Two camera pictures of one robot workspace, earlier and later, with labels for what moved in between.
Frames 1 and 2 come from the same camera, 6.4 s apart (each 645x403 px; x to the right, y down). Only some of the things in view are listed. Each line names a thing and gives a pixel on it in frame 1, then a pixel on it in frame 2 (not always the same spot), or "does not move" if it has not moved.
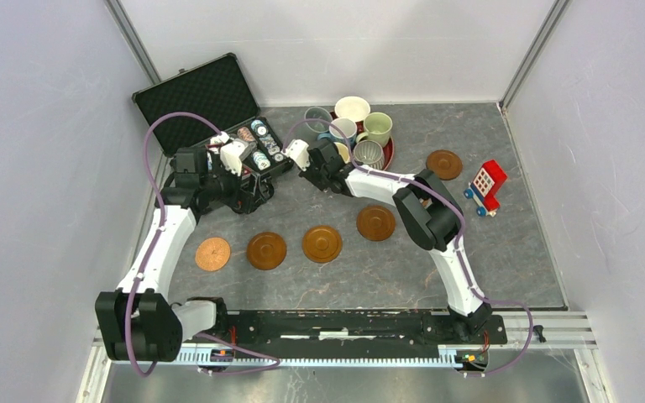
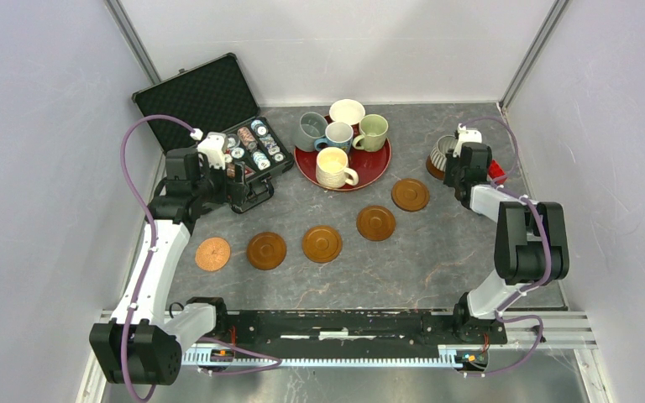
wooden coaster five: (322, 243) does not move
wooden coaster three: (266, 250) does not move
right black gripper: (306, 175) -> (452, 159)
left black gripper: (246, 201) does not move
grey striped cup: (369, 152) -> (439, 151)
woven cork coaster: (212, 253) does not move
